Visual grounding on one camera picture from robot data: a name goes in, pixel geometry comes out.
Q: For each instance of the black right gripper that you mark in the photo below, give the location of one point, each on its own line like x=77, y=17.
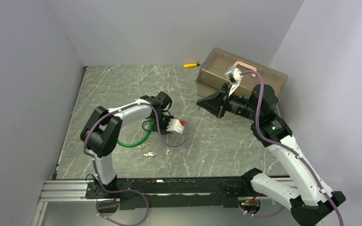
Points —
x=214, y=103

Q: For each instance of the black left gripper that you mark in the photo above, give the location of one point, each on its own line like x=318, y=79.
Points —
x=163, y=129

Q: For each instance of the small silver key pair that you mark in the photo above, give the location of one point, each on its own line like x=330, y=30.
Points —
x=142, y=146

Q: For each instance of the silver key bunch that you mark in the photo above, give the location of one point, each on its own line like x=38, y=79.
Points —
x=149, y=154

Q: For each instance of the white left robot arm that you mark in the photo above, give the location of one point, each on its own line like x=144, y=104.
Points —
x=101, y=132

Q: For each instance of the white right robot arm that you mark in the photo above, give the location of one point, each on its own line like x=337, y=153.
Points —
x=311, y=200

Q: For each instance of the yellow screwdriver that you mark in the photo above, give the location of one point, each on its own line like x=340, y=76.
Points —
x=191, y=65

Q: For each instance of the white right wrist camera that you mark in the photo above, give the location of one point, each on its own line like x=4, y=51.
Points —
x=233, y=74

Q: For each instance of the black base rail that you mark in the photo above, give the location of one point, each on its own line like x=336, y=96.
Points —
x=131, y=193

